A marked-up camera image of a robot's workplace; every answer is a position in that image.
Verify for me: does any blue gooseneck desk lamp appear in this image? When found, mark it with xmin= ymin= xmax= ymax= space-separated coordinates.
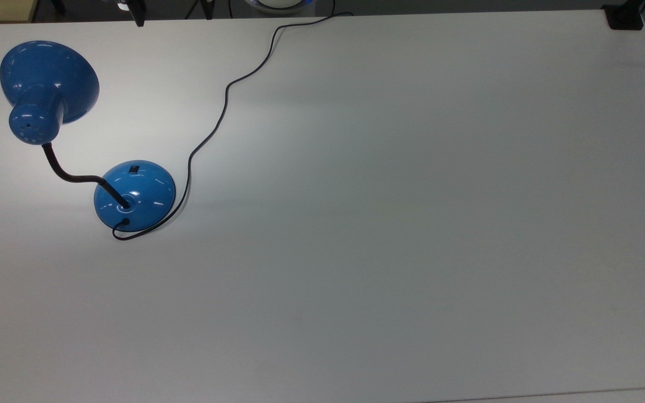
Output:
xmin=0 ymin=40 xmax=177 ymax=231

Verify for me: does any black table clamp base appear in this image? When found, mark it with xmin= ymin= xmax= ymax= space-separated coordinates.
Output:
xmin=602 ymin=4 xmax=645 ymax=30

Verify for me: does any black lamp power cable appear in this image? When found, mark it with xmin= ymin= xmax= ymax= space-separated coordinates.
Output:
xmin=111 ymin=11 xmax=354 ymax=241

